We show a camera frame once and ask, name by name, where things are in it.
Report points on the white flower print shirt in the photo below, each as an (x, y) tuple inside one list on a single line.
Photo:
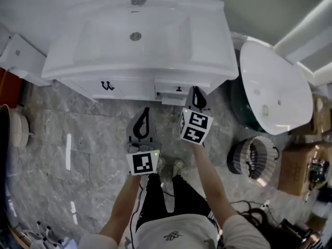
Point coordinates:
[(176, 232)]

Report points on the pleated waste basket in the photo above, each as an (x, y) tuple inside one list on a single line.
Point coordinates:
[(249, 157)]

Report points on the brown cardboard box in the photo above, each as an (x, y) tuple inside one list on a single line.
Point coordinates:
[(295, 170)]

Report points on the chrome sink drain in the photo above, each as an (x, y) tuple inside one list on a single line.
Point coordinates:
[(135, 36)]

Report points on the white drawer with black knob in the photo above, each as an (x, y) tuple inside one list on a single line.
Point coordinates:
[(168, 88)]

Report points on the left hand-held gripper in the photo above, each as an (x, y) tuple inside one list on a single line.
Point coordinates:
[(142, 163)]

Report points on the person's right forearm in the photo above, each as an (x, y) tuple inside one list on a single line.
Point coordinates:
[(212, 180)]

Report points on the white cistern box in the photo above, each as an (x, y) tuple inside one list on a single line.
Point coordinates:
[(23, 56)]

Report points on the person's white shoe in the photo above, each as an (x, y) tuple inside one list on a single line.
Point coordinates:
[(178, 168), (160, 166)]

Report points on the person's left forearm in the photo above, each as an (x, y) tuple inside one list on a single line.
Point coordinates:
[(122, 211)]

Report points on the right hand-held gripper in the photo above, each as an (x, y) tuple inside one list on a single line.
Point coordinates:
[(194, 133)]

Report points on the person's left white shoe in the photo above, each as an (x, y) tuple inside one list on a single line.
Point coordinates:
[(160, 166)]

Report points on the person's right white shoe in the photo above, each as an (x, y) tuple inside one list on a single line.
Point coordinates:
[(178, 168)]

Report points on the green circuit board device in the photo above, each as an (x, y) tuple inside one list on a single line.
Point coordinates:
[(317, 168)]

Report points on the white swivel chair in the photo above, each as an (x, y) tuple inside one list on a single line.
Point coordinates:
[(49, 236)]

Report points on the orange box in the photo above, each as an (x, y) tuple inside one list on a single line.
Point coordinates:
[(10, 87)]

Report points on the white tub with green shell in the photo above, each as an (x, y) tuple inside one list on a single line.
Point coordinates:
[(272, 87)]

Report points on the black trousers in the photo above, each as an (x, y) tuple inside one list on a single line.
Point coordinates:
[(155, 204)]

